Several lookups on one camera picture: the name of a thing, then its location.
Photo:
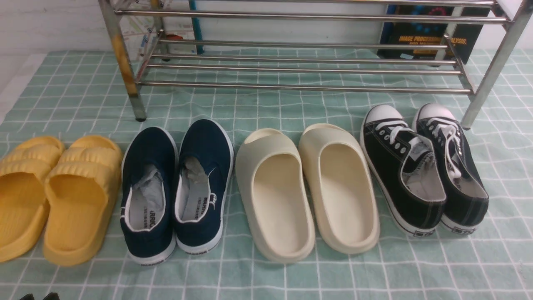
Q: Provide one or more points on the black canvas sneaker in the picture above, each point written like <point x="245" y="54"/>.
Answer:
<point x="466" y="197"/>
<point x="404" y="163"/>

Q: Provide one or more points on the metal shoe rack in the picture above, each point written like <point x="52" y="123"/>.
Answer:
<point x="447" y="61"/>

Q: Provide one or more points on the left cream slide sandal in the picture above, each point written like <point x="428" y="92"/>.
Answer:
<point x="270" y="180"/>

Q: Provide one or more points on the cream slide sandal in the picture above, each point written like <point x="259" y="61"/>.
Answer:
<point x="270" y="180"/>
<point x="340" y="183"/>

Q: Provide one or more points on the right navy slip-on shoe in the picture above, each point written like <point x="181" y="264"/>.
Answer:
<point x="205" y="165"/>

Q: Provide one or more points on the navy slip-on shoe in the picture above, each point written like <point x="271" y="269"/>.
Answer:
<point x="148" y="194"/>
<point x="205" y="165"/>

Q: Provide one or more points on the right cream slide sandal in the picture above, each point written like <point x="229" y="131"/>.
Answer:
<point x="340" y="183"/>

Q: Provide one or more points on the left navy slip-on shoe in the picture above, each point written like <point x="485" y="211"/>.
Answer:
<point x="148" y="194"/>

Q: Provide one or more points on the teal vertical pole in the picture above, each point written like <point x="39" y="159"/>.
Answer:
<point x="196" y="28"/>

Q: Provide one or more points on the map poster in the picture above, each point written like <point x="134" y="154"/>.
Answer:
<point x="139" y="31"/>

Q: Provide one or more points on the right yellow slide sandal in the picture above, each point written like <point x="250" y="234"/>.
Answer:
<point x="82" y="190"/>

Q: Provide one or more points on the yellow slide sandal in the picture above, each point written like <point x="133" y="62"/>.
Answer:
<point x="82" y="190"/>
<point x="24" y="207"/>

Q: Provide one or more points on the green checked cloth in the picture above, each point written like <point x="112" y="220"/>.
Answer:
<point x="70" y="94"/>

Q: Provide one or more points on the dark image processing book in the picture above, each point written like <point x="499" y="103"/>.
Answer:
<point x="463" y="38"/>

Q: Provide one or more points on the left yellow slide sandal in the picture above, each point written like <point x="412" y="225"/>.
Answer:
<point x="24" y="207"/>

